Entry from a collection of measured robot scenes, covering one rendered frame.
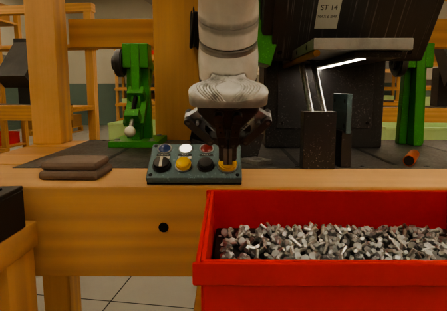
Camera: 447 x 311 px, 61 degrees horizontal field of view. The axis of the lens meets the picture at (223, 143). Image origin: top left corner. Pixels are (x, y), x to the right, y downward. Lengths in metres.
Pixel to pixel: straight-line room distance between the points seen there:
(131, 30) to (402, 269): 1.14
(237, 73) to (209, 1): 0.09
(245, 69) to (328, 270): 0.25
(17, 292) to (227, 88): 0.42
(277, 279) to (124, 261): 0.39
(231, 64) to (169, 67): 0.75
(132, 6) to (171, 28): 10.76
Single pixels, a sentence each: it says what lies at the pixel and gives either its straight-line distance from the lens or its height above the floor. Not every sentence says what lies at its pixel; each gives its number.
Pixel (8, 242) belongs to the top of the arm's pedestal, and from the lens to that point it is 0.60.
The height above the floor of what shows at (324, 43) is 1.12.
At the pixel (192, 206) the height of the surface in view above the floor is 0.87.
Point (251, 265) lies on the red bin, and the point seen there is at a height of 0.92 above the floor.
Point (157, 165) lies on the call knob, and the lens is 0.60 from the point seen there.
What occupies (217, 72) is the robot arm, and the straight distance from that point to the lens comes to 0.46.
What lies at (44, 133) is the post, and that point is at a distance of 1.31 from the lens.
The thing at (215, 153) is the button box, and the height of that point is 0.94.
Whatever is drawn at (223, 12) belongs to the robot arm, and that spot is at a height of 1.13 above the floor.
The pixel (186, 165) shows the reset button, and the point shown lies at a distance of 0.60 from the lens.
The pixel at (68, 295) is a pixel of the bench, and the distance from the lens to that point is 1.45.
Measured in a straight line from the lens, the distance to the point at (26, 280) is 0.67.
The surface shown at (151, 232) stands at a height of 0.82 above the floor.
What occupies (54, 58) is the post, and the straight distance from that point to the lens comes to 1.29.
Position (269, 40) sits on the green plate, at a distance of 0.83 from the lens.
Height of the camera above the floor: 1.05
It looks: 8 degrees down
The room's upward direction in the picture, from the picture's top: straight up
